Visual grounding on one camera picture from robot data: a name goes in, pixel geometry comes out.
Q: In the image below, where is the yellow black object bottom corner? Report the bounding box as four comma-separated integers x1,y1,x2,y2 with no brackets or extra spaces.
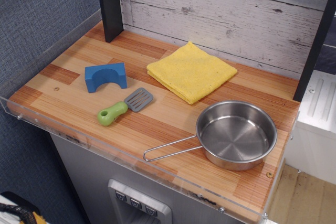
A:
1,191,48,223

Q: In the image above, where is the yellow cloth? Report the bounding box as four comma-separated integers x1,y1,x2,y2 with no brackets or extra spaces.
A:
146,41,237,104

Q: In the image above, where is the grey toy cabinet front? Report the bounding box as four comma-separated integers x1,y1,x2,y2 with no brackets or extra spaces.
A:
51,134,241,223

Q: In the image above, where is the silver button control panel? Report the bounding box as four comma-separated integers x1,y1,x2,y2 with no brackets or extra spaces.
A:
108,179,173,223

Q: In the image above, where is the white ridged appliance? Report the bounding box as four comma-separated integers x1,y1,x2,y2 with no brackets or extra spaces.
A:
285,70,335,184

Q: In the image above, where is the clear acrylic edge guard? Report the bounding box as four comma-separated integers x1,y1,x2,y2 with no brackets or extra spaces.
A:
0,8,301,224

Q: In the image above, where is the green handled grey toy spatula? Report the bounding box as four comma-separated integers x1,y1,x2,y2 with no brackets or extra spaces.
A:
97,88,153,126

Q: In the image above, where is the black upright post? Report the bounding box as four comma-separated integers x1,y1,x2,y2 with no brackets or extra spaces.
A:
99,0,124,42
293,0,335,102

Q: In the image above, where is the silver pot with wire handle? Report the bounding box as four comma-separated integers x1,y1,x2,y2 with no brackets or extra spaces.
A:
142,100,278,172

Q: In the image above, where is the black right upright post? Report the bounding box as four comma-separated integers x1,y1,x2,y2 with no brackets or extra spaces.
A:
293,0,335,102

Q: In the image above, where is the blue arch wooden block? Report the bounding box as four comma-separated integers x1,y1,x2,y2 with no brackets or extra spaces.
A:
85,62,128,93

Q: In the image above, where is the black left upright post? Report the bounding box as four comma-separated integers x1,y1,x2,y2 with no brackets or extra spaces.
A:
99,0,124,42

